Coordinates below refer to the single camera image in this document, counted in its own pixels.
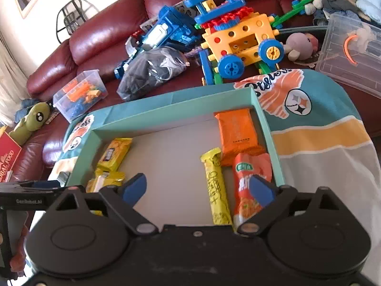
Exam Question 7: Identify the pink plush toy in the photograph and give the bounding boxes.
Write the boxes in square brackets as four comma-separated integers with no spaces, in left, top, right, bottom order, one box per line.
[283,32,321,62]

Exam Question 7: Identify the black mesh back support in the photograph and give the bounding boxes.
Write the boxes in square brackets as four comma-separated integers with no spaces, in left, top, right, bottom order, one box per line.
[56,0,100,44]

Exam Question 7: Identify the green toy rods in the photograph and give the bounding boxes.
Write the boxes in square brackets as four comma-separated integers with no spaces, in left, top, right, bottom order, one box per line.
[269,0,324,31]

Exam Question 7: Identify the green plush toy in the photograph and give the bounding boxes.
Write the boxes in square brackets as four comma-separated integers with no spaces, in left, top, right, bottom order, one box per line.
[9,101,51,144]

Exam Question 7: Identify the yellow stick snack packet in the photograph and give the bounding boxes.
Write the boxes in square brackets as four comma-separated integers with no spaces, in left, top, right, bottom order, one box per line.
[200,147,233,226]

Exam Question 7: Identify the grey plastic bag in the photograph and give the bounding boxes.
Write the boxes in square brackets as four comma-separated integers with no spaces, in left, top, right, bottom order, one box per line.
[117,47,190,101]

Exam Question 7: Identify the red cardboard box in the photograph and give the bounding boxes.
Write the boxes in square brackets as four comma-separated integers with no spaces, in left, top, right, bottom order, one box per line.
[0,129,23,183]

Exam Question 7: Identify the dark clothing pile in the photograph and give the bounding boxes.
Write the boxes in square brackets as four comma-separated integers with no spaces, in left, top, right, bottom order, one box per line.
[312,0,361,28]

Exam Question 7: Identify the blue cloth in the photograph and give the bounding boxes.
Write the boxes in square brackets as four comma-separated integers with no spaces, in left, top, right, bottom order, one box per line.
[14,98,40,120]

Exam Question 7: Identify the clear bin of toy blocks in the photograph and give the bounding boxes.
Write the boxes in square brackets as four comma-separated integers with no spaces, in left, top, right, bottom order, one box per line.
[53,70,108,123]

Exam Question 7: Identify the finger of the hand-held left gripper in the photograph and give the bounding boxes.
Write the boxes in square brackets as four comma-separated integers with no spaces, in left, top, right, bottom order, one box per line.
[0,180,85,194]

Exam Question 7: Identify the yellow packet with dark label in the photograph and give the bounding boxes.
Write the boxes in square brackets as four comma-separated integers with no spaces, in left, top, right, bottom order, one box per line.
[97,138,133,173]

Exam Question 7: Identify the orange snack packet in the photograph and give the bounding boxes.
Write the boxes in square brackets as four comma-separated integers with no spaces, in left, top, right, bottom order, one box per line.
[214,109,267,167]

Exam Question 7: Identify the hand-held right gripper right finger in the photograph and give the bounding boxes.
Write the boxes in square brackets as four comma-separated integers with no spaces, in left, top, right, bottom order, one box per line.
[236,174,343,236]

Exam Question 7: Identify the blue toy robot truck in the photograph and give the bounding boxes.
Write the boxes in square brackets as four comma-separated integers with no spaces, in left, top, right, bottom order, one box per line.
[114,4,206,80]

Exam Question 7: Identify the yellow and white snack packet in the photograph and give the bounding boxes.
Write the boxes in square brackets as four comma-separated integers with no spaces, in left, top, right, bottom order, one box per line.
[86,168,126,217]

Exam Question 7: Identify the clear storage box orange handle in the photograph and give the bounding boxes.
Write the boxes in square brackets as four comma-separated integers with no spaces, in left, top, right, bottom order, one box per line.
[315,12,381,99]

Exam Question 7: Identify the dark red leather sofa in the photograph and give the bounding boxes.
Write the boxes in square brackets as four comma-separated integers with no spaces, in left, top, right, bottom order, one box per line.
[12,0,381,182]

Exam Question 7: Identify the yellow and blue toy vehicle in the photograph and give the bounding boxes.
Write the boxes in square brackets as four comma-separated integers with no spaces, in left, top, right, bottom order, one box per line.
[183,0,285,87]

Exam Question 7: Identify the teal cardboard box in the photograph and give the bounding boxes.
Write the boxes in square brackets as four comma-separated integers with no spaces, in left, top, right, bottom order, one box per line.
[64,81,287,227]

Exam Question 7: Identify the person's left hand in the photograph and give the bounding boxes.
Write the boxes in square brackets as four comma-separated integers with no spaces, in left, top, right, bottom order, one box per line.
[10,224,31,275]

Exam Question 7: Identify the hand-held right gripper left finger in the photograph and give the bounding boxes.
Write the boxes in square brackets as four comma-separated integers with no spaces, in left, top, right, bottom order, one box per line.
[49,173,157,236]

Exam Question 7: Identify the red-orange noodle snack packet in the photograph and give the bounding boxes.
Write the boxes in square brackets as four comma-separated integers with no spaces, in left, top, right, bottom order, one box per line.
[232,152,273,233]

